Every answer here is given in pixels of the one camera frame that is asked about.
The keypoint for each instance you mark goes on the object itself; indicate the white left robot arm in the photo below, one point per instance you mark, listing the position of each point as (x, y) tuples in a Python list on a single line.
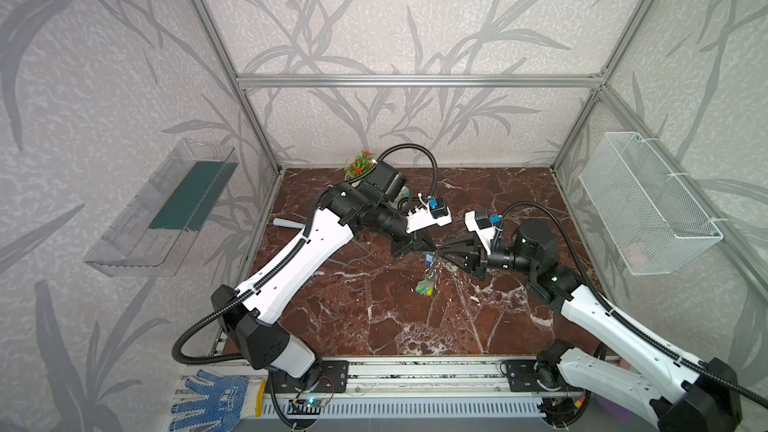
[(249, 313)]

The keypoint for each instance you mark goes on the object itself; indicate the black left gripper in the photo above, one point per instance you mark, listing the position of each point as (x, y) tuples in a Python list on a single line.
[(411, 240)]

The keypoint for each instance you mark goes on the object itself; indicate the light blue toy trowel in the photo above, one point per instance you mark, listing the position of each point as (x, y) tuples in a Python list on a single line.
[(285, 223)]

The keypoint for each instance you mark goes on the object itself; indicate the potted artificial flower plant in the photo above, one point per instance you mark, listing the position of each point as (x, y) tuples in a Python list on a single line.
[(360, 167)]

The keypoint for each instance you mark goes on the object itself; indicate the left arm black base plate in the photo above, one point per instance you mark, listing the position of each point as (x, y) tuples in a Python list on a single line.
[(328, 376)]

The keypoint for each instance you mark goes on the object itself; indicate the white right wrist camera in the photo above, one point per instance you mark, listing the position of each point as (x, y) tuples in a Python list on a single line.
[(485, 225)]

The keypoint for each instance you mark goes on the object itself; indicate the white wire mesh basket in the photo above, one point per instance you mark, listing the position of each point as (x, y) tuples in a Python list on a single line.
[(652, 217)]

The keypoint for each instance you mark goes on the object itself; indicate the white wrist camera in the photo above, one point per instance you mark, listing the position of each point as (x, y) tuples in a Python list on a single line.
[(431, 212), (485, 225)]

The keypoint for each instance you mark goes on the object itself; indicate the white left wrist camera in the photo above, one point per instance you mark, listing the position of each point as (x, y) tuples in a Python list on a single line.
[(431, 212)]

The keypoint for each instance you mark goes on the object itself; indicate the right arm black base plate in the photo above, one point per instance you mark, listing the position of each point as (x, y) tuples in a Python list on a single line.
[(527, 375)]

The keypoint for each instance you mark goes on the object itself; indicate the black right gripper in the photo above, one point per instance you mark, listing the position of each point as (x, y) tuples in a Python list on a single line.
[(477, 259)]

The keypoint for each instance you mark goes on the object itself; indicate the blue dotted work glove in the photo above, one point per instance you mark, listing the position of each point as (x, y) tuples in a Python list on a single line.
[(216, 402)]

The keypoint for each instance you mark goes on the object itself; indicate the clear plastic wall tray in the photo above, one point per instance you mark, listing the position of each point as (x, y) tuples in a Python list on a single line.
[(154, 233)]

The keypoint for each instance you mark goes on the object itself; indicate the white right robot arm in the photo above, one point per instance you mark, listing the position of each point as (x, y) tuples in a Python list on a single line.
[(670, 388)]

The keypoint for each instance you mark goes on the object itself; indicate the green circuit board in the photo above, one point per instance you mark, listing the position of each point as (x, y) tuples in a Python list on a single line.
[(310, 406)]

